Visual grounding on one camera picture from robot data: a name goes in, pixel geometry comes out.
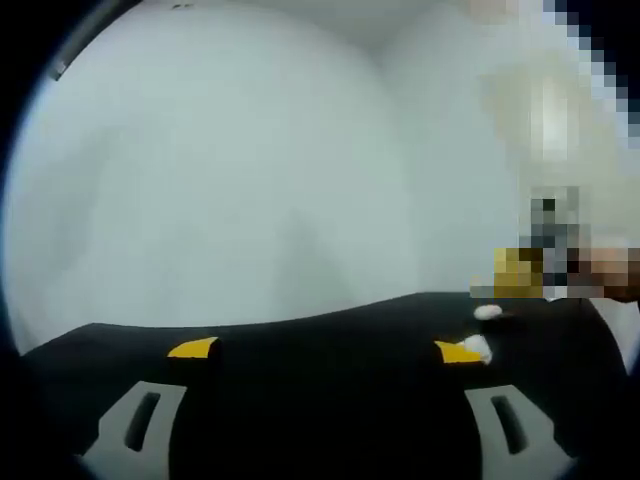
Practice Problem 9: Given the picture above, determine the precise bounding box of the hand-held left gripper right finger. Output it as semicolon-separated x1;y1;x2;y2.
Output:
369;340;576;480

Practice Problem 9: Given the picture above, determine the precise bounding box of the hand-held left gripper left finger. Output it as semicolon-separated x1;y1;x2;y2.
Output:
74;335;281;480

